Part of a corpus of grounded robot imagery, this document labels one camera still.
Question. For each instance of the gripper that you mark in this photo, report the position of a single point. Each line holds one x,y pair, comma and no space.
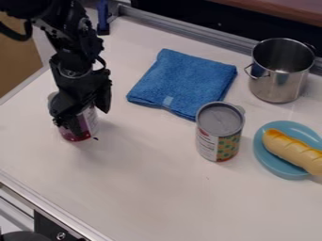
79,83

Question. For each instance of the purple can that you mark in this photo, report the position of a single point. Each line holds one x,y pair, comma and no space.
90,120

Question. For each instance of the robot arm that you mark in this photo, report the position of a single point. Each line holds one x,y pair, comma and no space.
69,29

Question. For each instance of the can with dotted label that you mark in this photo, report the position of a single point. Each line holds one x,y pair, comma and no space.
218,135

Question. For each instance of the cardboard box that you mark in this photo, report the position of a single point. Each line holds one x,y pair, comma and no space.
16,62

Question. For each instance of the blue clamp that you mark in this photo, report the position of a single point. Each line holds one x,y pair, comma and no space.
102,17

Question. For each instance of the blue cloth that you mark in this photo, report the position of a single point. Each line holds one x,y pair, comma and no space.
184,83

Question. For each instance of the blue plate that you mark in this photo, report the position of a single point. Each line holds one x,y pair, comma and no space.
272,157

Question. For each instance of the silver pot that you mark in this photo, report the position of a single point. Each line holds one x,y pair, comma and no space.
281,73

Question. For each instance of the yellow toy bread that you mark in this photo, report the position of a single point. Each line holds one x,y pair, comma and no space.
293,150

